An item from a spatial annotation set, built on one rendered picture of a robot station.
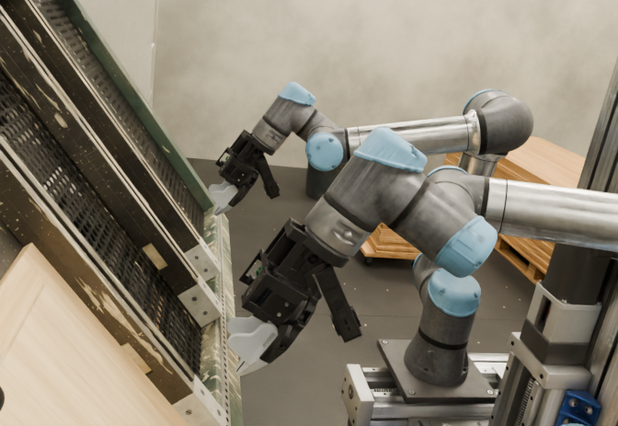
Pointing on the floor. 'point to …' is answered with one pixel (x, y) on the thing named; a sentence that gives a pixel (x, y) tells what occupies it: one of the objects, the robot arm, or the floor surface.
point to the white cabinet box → (124, 12)
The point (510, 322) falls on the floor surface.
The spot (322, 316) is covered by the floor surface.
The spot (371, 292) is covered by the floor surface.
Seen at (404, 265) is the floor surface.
